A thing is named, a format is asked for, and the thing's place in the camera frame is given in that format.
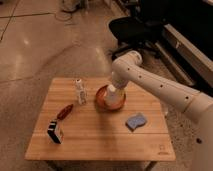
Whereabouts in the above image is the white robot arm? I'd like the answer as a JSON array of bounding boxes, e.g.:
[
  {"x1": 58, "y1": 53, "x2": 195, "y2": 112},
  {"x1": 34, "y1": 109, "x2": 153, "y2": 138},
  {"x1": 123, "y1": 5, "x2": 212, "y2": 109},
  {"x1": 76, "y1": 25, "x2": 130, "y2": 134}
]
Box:
[{"x1": 112, "y1": 51, "x2": 213, "y2": 171}]

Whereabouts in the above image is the black and white eraser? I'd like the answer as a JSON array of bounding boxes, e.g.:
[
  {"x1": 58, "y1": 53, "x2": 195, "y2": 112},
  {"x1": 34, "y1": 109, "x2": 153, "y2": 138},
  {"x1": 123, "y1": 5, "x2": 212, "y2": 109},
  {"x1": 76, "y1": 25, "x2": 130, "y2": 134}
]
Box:
[{"x1": 47, "y1": 120, "x2": 63, "y2": 144}]

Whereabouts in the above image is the orange bowl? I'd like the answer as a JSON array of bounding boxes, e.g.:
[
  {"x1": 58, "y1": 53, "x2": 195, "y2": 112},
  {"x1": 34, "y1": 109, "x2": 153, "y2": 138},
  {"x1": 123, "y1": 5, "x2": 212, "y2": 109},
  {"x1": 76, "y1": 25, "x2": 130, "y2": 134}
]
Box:
[{"x1": 95, "y1": 84, "x2": 126, "y2": 111}]

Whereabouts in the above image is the white spice bottle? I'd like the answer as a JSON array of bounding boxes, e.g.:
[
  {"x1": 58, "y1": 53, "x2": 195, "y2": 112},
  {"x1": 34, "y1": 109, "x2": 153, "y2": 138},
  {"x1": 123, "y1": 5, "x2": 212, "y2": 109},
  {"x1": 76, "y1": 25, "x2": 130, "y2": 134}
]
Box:
[{"x1": 75, "y1": 79, "x2": 86, "y2": 105}]

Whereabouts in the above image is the wooden table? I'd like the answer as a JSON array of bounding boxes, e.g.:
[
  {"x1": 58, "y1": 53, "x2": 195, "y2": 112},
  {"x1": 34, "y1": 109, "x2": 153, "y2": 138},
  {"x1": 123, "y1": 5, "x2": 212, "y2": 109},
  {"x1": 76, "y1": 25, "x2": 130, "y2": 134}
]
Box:
[{"x1": 25, "y1": 78, "x2": 175, "y2": 161}]

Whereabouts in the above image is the blue sponge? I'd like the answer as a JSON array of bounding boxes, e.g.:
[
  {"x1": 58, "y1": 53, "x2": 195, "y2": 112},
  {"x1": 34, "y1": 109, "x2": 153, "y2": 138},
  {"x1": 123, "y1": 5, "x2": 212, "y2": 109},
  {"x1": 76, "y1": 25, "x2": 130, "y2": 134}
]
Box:
[{"x1": 126, "y1": 113, "x2": 147, "y2": 131}]

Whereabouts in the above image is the black office chair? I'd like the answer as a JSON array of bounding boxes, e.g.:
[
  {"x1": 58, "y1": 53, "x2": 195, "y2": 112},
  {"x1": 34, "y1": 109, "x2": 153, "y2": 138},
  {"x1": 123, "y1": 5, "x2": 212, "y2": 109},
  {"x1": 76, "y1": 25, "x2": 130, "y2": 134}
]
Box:
[{"x1": 109, "y1": 0, "x2": 170, "y2": 60}]

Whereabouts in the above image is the red-brown handled tool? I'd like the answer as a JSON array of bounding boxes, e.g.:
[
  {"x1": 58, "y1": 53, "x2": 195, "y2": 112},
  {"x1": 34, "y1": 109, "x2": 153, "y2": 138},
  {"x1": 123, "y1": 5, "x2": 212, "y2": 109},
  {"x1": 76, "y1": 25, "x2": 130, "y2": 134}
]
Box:
[{"x1": 57, "y1": 104, "x2": 73, "y2": 120}]

